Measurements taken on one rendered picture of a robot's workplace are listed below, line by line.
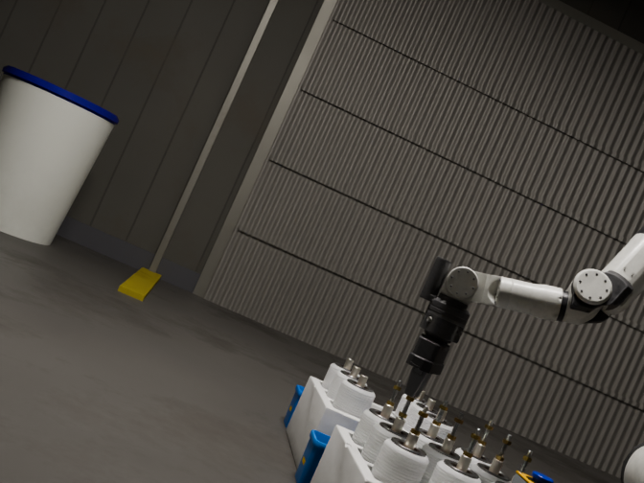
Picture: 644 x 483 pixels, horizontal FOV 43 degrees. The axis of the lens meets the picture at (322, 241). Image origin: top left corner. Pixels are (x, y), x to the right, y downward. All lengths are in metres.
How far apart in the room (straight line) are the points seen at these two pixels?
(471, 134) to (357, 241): 0.94
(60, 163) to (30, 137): 0.18
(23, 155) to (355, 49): 2.02
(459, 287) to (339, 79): 3.34
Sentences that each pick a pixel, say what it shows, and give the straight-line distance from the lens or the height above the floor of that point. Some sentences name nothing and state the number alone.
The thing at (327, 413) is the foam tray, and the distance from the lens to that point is 2.13.
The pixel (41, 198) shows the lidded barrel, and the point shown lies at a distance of 4.16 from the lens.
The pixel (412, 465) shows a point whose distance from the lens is 1.64.
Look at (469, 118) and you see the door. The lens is 5.08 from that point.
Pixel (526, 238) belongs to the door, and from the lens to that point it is 5.18.
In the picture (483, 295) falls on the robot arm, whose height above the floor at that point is 0.59.
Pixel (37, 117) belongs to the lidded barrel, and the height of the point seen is 0.56.
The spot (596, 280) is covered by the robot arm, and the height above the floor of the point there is 0.71.
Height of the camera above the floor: 0.53
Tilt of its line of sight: 1 degrees up
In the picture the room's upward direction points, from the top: 24 degrees clockwise
